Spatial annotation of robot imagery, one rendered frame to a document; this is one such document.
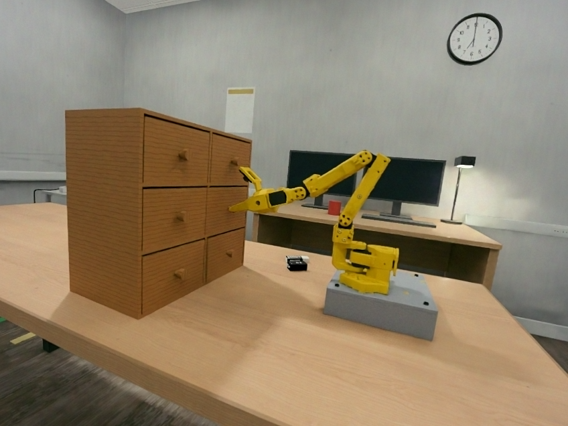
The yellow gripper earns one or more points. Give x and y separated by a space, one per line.
258 202

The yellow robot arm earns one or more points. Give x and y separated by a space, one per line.
378 260

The brown wooden chest of drawers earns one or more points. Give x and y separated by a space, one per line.
104 184

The white eraser with black sleeve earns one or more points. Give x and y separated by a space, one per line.
297 258

